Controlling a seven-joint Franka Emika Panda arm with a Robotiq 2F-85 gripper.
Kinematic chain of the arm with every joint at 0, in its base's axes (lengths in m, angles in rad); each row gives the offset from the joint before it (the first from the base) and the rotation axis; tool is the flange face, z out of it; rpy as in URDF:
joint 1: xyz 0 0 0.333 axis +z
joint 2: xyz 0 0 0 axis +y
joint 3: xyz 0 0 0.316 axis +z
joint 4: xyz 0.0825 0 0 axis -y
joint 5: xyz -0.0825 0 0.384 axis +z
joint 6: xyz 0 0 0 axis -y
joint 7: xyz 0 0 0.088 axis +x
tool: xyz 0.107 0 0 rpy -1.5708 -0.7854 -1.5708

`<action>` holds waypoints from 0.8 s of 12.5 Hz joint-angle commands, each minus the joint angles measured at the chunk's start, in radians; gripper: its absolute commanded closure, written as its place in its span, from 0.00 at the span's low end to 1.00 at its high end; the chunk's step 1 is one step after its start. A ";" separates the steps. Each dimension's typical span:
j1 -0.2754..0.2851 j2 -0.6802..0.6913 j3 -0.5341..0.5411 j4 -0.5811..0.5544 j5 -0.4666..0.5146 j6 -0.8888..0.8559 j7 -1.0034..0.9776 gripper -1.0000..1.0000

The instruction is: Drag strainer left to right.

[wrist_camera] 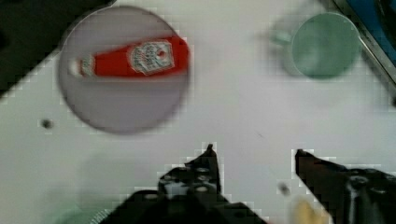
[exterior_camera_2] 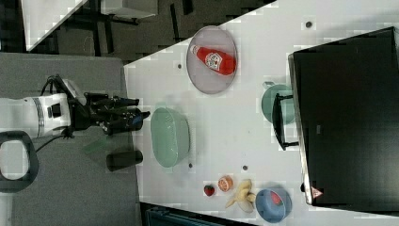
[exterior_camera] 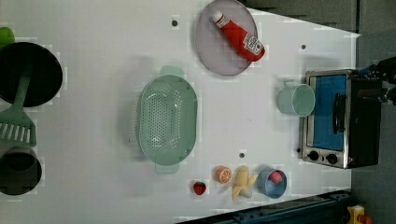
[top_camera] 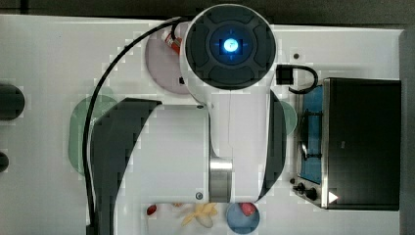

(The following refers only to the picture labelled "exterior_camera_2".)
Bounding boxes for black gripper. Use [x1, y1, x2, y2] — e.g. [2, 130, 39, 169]
[67, 92, 151, 136]

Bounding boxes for green mug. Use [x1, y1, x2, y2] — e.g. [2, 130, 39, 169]
[261, 81, 295, 125]

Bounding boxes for orange half slice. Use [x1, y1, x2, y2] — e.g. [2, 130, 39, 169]
[217, 175, 233, 192]

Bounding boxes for peeled banana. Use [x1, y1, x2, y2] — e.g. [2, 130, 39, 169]
[225, 179, 256, 213]

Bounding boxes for black cylinder on mat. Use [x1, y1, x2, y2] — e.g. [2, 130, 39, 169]
[106, 151, 143, 171]

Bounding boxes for green plastic strainer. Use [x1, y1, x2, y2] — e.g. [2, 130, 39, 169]
[151, 107, 190, 168]

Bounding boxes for blue bowl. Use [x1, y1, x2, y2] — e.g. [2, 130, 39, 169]
[255, 188, 292, 223]

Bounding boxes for black toaster oven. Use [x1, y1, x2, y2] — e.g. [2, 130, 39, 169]
[287, 26, 399, 216]

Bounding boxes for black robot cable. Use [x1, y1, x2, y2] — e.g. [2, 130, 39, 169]
[35, 74, 73, 153]

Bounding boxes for grey round plate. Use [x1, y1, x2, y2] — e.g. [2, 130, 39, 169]
[186, 25, 238, 94]

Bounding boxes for strawberry in blue bowl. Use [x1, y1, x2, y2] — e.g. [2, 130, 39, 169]
[270, 191, 282, 205]

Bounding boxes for red ketchup bottle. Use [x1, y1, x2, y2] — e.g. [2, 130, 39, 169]
[189, 45, 236, 75]

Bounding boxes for red strawberry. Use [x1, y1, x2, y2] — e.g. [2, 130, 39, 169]
[203, 185, 215, 197]

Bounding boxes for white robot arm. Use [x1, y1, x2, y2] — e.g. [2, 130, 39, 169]
[0, 93, 151, 138]

